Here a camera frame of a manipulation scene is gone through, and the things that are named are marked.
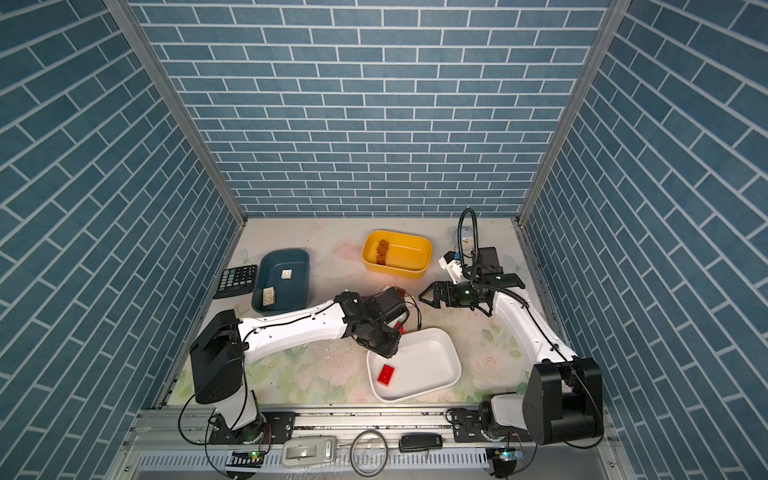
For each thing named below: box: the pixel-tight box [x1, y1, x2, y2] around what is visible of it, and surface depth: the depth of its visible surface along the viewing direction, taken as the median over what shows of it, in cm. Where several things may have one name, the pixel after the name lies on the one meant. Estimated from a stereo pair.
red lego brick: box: [377, 364, 395, 387], surface depth 82 cm
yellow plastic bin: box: [361, 230, 433, 279], surface depth 113 cm
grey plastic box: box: [282, 436, 337, 468], surface depth 69 cm
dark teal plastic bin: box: [251, 248, 310, 315], surface depth 103 cm
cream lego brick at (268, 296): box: [262, 286, 275, 307], surface depth 98 cm
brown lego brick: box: [376, 239, 389, 265], surface depth 112 cm
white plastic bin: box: [366, 327, 462, 403], surface depth 84 cm
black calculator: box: [213, 265, 258, 299], surface depth 101 cm
